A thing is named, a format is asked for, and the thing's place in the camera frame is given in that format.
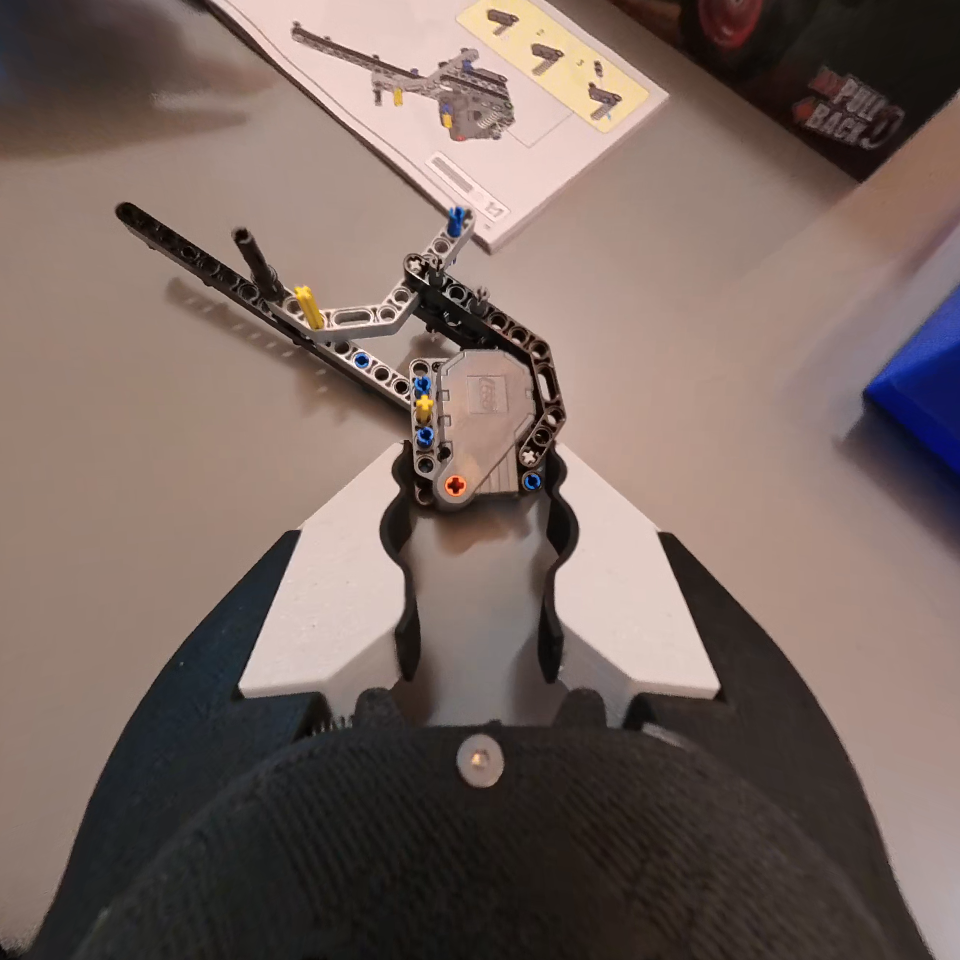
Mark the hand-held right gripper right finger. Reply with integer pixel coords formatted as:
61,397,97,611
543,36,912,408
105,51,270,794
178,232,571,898
540,444,723,725

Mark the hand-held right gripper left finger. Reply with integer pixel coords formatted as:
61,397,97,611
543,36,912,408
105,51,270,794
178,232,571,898
237,442,421,717

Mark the toy brick chassis assembly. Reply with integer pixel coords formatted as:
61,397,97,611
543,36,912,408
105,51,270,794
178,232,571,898
114,201,571,513

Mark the blue plastic bin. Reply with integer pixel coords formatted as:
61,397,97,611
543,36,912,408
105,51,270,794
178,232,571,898
861,283,960,476

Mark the building instruction booklet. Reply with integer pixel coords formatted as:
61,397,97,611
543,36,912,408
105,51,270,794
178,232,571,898
206,0,671,255

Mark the toy truck set box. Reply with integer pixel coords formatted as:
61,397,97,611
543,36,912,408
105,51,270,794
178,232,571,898
607,0,960,184

